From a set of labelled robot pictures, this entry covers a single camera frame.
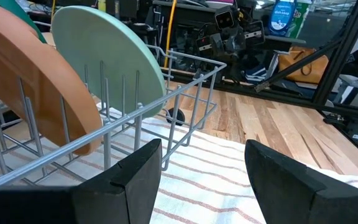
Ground yellow cable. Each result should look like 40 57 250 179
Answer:
163 0 179 68

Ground light green plate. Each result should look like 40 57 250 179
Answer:
50 5 167 118

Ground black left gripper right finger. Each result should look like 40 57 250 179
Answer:
244 139 358 224

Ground navy white striped cloth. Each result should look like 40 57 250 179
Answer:
245 63 269 84

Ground blue dish soap bottle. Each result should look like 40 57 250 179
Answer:
268 0 297 37

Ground black side desk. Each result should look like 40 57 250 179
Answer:
150 0 307 44

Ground green white detergent box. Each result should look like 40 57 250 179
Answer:
292 0 311 39

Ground tan leather handbag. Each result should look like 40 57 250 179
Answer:
277 45 330 85

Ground grey wire dish rack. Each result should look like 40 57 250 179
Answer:
0 45 228 187

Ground brown divided plate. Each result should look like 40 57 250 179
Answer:
0 0 103 156

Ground black metal table frame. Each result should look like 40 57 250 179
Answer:
158 0 358 124

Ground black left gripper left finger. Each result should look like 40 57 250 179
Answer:
0 138 163 224

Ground black Netgear router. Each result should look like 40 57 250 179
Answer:
323 110 358 164

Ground white red-striped towel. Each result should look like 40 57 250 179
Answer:
0 107 358 224

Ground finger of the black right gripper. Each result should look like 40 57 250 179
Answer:
196 34 219 54
243 20 266 46

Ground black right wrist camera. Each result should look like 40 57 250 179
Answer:
213 5 236 31

